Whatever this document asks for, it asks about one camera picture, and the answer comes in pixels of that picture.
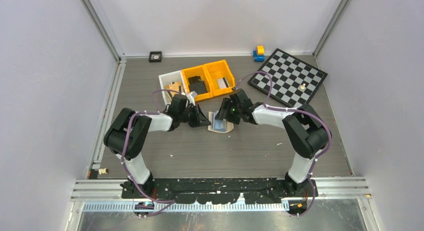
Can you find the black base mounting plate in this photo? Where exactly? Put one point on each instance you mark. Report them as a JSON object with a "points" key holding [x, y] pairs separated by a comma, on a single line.
{"points": [[220, 191]]}

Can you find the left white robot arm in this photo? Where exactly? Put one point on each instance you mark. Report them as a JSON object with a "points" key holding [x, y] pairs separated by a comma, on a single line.
{"points": [[126, 136]]}

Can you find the small beige chess piece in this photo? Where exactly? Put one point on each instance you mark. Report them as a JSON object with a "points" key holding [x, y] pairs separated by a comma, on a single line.
{"points": [[103, 171]]}

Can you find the blue yellow toy car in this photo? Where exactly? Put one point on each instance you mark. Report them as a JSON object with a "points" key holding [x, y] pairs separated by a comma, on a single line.
{"points": [[259, 54]]}

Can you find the black white chessboard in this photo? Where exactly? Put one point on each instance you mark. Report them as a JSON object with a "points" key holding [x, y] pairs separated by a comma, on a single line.
{"points": [[282, 75]]}

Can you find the gold cards in white bin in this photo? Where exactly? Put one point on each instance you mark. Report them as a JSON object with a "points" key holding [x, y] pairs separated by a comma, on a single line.
{"points": [[174, 88]]}

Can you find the orange plastic bin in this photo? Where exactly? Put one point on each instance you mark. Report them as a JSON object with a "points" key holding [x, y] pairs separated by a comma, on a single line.
{"points": [[220, 69], [201, 71]]}

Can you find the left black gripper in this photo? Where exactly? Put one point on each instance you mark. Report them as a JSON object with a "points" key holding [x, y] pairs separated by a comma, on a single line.
{"points": [[200, 120]]}

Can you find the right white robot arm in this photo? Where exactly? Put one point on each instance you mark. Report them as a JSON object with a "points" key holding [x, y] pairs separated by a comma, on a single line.
{"points": [[309, 136]]}

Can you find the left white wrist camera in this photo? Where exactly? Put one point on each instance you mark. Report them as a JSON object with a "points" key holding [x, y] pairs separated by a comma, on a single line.
{"points": [[191, 96]]}

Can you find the small black square box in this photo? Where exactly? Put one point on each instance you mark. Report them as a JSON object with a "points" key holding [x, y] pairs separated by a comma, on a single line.
{"points": [[155, 57]]}

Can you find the white plastic bin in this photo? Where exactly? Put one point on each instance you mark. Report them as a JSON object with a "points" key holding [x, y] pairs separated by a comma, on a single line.
{"points": [[168, 78]]}

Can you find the black cards in orange bin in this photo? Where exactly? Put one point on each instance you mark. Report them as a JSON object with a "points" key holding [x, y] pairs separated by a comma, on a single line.
{"points": [[196, 84]]}

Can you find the right orange plastic bin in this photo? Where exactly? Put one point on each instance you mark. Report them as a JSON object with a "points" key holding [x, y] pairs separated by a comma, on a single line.
{"points": [[220, 69]]}

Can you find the middle orange plastic bin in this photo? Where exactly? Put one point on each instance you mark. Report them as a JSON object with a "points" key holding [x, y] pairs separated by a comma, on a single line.
{"points": [[201, 71]]}

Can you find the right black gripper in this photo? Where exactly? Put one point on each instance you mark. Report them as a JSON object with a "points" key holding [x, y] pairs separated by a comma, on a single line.
{"points": [[227, 103]]}

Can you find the beige leather card holder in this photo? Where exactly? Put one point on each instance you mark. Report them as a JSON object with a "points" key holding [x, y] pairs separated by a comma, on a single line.
{"points": [[219, 126]]}

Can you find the white striped card in bin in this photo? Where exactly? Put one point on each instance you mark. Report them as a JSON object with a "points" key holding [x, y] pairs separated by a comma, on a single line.
{"points": [[222, 83]]}

